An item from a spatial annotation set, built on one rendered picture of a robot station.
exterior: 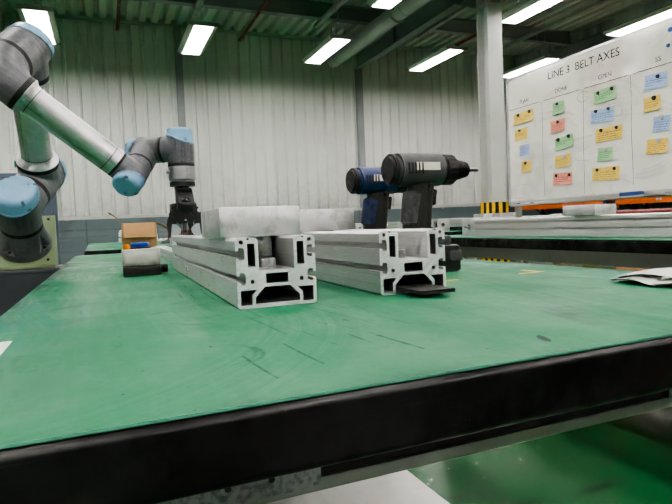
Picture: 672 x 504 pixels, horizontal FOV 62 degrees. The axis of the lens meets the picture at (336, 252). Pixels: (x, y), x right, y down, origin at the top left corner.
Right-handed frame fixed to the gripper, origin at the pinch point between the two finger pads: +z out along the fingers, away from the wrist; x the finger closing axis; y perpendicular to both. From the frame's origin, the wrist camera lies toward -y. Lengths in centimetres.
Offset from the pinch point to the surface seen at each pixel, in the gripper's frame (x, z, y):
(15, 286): 47, 8, 23
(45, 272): 39.0, 4.9, 23.5
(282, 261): -1, -2, -93
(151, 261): 11.8, 0.5, -34.3
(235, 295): 6, 2, -97
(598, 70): -277, -98, 111
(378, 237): -13, -4, -98
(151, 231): -2, -6, 191
